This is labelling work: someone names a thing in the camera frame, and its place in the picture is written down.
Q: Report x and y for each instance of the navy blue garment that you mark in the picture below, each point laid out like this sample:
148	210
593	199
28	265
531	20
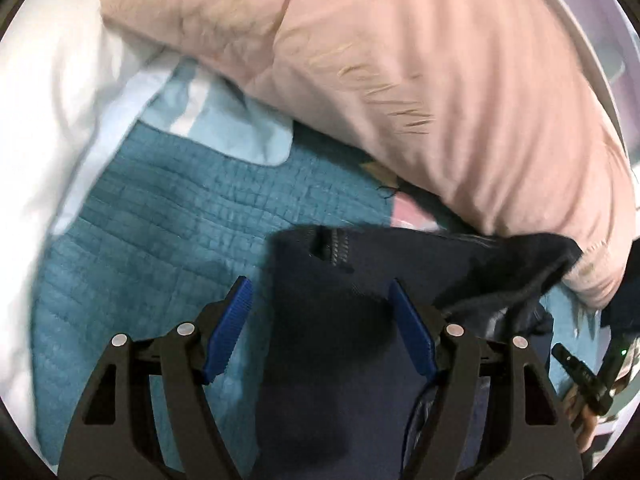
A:
340	360

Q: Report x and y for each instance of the white bed sheet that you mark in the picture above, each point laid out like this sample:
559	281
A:
55	125

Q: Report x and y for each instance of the white headboard rail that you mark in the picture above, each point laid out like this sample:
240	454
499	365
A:
585	45

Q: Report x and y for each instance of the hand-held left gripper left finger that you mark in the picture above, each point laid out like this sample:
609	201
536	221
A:
229	332

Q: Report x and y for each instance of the light blue cloth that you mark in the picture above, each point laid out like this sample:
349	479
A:
215	115

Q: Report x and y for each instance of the teal quilted blanket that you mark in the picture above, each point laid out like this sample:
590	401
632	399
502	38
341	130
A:
150	240

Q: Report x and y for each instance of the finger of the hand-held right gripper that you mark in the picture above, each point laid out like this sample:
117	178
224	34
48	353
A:
577	367

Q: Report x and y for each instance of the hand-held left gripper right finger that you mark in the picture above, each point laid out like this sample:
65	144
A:
414	332

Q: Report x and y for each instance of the person's right hand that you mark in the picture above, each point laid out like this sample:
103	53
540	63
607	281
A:
582	425

